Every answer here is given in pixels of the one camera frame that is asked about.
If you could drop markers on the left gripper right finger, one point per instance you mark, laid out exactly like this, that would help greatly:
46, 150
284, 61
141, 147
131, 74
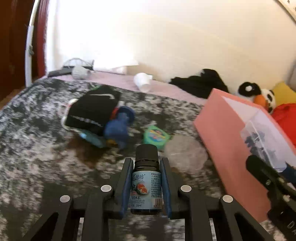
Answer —
207, 218

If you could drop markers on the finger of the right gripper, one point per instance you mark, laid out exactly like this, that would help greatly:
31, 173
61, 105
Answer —
280, 194

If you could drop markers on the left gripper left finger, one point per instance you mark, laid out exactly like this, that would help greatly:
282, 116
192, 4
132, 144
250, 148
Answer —
60, 221

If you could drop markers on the essential oil bottle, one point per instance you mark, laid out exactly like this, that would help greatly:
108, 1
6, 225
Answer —
146, 190

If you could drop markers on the clear box of clips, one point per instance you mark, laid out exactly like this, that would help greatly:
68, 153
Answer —
265, 144

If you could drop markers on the teal green pouch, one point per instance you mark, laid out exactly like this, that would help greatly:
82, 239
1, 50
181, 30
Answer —
92, 138

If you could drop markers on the black pouch with stripes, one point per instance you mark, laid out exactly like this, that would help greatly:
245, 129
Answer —
93, 110

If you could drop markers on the green round toy case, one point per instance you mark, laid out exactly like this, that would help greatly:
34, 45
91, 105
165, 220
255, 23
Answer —
156, 136

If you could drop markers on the blue plush bird toy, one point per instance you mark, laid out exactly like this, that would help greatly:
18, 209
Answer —
117, 128

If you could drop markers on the grey patterned blanket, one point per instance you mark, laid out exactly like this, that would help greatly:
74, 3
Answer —
41, 160

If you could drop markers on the red jacket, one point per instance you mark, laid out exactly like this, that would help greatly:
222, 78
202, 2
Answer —
285, 116

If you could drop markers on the pink cardboard box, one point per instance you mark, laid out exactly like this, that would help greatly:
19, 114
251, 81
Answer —
219, 125

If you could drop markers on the panda plush toy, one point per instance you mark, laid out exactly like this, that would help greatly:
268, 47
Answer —
257, 95

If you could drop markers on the white pill bottle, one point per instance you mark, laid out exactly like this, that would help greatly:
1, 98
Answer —
65, 114

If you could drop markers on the yellow pillow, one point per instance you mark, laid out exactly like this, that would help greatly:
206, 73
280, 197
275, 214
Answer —
284, 94

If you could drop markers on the black cloth on bed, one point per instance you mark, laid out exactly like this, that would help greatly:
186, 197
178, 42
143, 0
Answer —
201, 85

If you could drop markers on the white paper cup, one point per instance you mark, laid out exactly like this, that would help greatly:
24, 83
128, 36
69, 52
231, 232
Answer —
143, 82

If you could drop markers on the LED light bulb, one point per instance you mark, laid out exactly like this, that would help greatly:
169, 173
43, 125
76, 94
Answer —
80, 73

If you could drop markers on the black power strip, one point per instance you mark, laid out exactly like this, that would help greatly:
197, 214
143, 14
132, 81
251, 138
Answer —
69, 65

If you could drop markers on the dark red door frame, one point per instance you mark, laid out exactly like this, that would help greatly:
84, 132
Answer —
15, 20

